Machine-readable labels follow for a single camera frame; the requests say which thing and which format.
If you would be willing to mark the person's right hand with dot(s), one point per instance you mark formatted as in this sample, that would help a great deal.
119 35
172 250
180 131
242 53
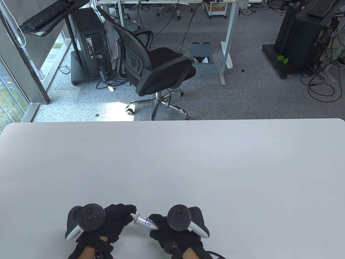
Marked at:
167 238

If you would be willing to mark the person's left hand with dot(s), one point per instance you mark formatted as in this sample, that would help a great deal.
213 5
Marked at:
117 218

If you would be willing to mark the white toothpaste tube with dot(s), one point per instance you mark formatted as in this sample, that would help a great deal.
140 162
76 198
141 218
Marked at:
144 221

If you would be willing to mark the person's left forearm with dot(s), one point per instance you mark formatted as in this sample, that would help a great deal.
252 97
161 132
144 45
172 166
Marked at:
87 253

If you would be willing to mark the person's right forearm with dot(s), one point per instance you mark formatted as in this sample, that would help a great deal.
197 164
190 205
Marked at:
189 255

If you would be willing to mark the black white right hand controller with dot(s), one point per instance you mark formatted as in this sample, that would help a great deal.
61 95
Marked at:
179 217

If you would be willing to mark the black white hand controller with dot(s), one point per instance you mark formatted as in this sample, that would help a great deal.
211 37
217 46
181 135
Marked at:
90 217
179 217

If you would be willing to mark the black white left hand controller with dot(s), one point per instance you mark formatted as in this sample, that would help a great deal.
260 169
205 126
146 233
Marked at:
90 217

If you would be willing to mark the black mesh office chair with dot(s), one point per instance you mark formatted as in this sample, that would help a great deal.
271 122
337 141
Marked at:
159 67

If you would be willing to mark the black computer tower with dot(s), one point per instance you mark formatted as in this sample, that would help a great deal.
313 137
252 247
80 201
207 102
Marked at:
90 40

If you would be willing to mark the grey floor outlet box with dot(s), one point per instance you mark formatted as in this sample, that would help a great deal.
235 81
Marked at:
200 51

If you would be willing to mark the black keyboard tray stand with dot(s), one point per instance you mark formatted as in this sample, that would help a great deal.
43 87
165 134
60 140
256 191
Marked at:
48 29

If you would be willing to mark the small green object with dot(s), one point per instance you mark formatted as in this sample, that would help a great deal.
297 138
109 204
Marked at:
283 58

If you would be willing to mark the black keyboard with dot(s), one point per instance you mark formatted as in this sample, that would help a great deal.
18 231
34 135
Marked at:
320 8
44 14

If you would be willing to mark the chrome chair base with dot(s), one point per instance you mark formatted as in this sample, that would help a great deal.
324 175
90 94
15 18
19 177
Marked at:
176 9

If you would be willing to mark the white rolling cart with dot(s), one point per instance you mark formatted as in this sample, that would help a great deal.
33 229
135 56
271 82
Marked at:
217 9

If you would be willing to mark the black equipment cart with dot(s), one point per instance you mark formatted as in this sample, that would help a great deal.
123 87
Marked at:
299 40

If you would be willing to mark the white metal desk frame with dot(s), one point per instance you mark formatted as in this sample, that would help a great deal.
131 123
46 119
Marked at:
229 32

